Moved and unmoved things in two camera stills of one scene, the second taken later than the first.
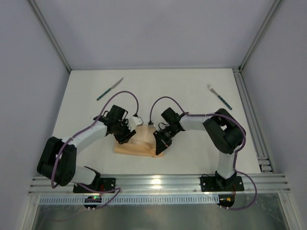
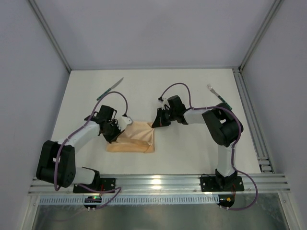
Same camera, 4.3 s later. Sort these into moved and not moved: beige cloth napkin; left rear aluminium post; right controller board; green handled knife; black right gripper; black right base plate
Moved: beige cloth napkin; black right gripper
Not moved: green handled knife; right controller board; left rear aluminium post; black right base plate
